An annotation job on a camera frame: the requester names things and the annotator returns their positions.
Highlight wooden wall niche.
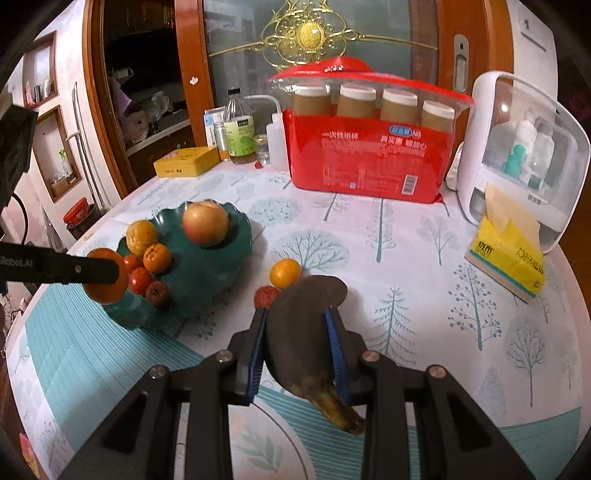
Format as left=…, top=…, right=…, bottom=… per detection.
left=22, top=30, right=60, bottom=110
left=32, top=104, right=84, bottom=205

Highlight teal pump bottle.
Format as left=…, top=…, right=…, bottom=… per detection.
left=503, top=143, right=527, bottom=179

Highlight silver door handle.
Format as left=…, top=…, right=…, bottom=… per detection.
left=452, top=34, right=470, bottom=94

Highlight white squeeze bottle with tube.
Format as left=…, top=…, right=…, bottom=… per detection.
left=242, top=94, right=290, bottom=171

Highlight glass bottle with green label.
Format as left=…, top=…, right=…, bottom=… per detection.
left=223, top=88, right=257, bottom=166

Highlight yellow tin box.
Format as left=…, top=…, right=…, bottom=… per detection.
left=153, top=146, right=221, bottom=179

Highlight large yellow orange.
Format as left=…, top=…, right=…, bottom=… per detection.
left=126, top=220, right=159, bottom=257

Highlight white storage box clear lid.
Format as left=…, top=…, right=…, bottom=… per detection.
left=445, top=69, right=591, bottom=256

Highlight yellow tissue pack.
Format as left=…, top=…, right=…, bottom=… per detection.
left=464, top=182, right=547, bottom=304

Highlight tree print tablecloth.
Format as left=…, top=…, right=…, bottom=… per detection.
left=4, top=156, right=588, bottom=480

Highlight dark green scalloped plate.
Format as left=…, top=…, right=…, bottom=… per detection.
left=99, top=200, right=253, bottom=331

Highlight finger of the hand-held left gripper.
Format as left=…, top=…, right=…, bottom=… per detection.
left=39, top=249, right=122, bottom=285

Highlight small glass jar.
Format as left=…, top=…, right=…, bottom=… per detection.
left=252, top=133, right=271, bottom=165

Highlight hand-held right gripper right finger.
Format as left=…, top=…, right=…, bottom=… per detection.
left=323, top=307, right=536, bottom=480

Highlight gold door ornament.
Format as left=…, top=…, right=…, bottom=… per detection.
left=207, top=0, right=440, bottom=66

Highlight white floral plate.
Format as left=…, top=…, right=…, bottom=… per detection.
left=225, top=396, right=334, bottom=480

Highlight red lid jar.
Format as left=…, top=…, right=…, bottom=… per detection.
left=63, top=197, right=96, bottom=239

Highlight white cosmetic bottle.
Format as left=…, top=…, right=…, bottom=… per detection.
left=512, top=119, right=537, bottom=158

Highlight blackened overripe banana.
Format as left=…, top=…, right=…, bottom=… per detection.
left=266, top=275, right=368, bottom=436

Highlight wooden framed glass door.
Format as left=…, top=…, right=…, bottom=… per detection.
left=177, top=0, right=514, bottom=141

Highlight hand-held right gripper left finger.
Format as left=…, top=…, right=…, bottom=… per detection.
left=58, top=307, right=269, bottom=480

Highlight black cable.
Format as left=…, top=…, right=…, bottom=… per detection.
left=8, top=191, right=31, bottom=244

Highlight small yellow tangerine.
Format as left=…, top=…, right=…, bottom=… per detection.
left=270, top=258, right=302, bottom=291

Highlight small amber bottle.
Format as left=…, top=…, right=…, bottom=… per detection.
left=213, top=120, right=232, bottom=162

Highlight red apple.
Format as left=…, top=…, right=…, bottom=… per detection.
left=182, top=201, right=230, bottom=248

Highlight small orange tangerine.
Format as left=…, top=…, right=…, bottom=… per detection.
left=82, top=248, right=129, bottom=305
left=141, top=243, right=173, bottom=273

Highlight grey wall pipes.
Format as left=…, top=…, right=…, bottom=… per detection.
left=68, top=80, right=108, bottom=212

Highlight red paper cup package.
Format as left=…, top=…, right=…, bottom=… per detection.
left=269, top=56, right=476, bottom=204

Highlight white and blue carton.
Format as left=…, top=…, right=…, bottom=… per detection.
left=204, top=106, right=228, bottom=149

